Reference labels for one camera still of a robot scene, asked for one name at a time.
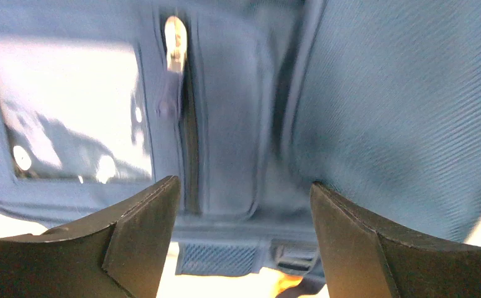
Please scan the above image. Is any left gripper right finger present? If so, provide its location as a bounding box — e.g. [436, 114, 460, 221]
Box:
[310, 182, 481, 297]

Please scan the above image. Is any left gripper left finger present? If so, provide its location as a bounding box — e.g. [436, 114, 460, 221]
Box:
[0, 176, 181, 297]

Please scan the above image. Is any navy blue backpack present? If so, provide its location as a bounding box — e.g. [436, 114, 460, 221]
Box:
[0, 1, 481, 297]

